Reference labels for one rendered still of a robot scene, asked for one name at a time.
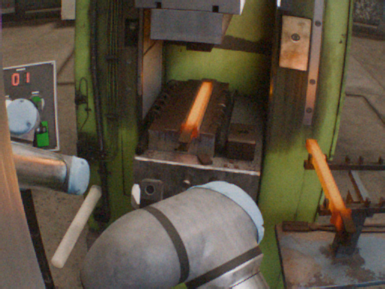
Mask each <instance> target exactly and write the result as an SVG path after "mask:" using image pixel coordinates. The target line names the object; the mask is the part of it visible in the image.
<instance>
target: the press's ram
mask: <svg viewBox="0 0 385 289"><path fill-rule="evenodd" d="M245 1H246V0H135V8H157V7H159V6H160V5H161V9H175V10H184V11H190V10H193V11H210V12H212V11H214V8H215V7H216V6H217V5H219V10H218V12H219V13H225V14H236V15H241V11H242V9H243V7H244V3H245Z"/></svg>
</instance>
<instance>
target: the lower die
mask: <svg viewBox="0 0 385 289"><path fill-rule="evenodd" d="M204 81H213V83H212V85H211V89H210V91H209V94H208V97H207V99H206V102H205V105H204V107H203V110H202V113H201V116H200V118H199V121H198V124H197V136H196V138H192V141H191V144H190V146H189V150H188V152H186V151H178V150H176V151H175V150H174V148H178V146H179V144H178V143H177V141H178V139H179V137H180V136H181V125H182V123H184V124H186V122H187V119H188V117H189V114H190V112H191V110H192V108H193V105H194V103H195V101H196V98H197V95H198V94H199V90H200V89H201V86H202V84H203V82H204ZM177 82H178V87H177V84H176V83H175V87H176V91H175V92H174V88H172V92H173V93H172V97H171V93H170V92H169V94H168V96H169V98H170V101H168V97H167V98H166V99H165V101H166V103H167V107H166V108H165V103H163V105H162V107H163V108H164V112H162V109H161V108H160V110H159V113H160V119H159V115H158V114H157V115H156V117H155V119H154V121H153V123H152V124H151V126H150V129H149V149H152V150H159V151H171V152H177V153H185V154H196V155H198V154H208V155H209V156H210V157H213V156H214V154H215V150H216V147H217V146H216V142H217V136H218V134H219V130H220V127H219V125H217V124H212V126H211V127H209V125H210V123H212V122H218V123H220V125H221V119H220V118H218V117H215V118H214V120H213V121H211V118H212V117H213V116H215V115H219V116H221V117H222V118H223V113H222V112H220V111H217V112H216V113H215V115H213V112H214V111H216V110H217V109H220V110H222V111H225V108H224V107H223V106H221V105H220V106H218V107H217V109H215V106H216V105H218V104H224V105H226V102H225V101H223V100H220V101H219V103H218V104H217V100H218V99H219V98H218V97H219V95H220V94H221V93H220V91H221V89H223V88H227V89H229V85H230V83H225V82H217V80H215V79H207V78H202V80H201V81H198V80H191V79H189V80H188V81H177Z"/></svg>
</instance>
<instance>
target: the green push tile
mask: <svg viewBox="0 0 385 289"><path fill-rule="evenodd" d="M41 124H43V126H46V127H47V132H45V133H43V134H37V143H38V148H39V147H46V146H49V145H50V144H49V137H48V135H49V129H48V122H47V121H41Z"/></svg>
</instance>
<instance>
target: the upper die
mask: <svg viewBox="0 0 385 289"><path fill-rule="evenodd" d="M218 10H219V5H217V6H216V7H215V8H214V11H212V12H210V11H193V10H190V11H184V10H175V9H161V5H160V6H159V7H157V8H151V19H150V39H151V38H152V39H161V40H177V41H193V42H201V43H210V44H221V42H222V40H223V37H224V36H225V34H226V31H227V28H228V26H229V23H230V22H231V20H232V15H233V14H225V13H219V12H218Z"/></svg>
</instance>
